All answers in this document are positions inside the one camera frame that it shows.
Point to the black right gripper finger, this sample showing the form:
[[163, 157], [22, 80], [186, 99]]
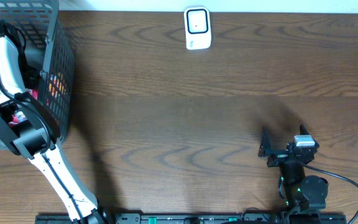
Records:
[[303, 130], [265, 148]]

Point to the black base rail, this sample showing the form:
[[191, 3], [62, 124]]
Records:
[[135, 218]]

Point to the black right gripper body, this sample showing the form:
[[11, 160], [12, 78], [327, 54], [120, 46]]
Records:
[[282, 156]]

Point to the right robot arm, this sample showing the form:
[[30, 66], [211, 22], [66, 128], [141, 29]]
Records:
[[305, 195]]

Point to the red purple pad packet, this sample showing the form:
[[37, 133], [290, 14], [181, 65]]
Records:
[[19, 117]]

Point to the grey plastic mesh basket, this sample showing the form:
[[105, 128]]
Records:
[[47, 50]]

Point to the white barcode scanner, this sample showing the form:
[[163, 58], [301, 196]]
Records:
[[197, 28]]

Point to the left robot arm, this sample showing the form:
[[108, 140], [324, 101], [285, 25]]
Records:
[[27, 129]]

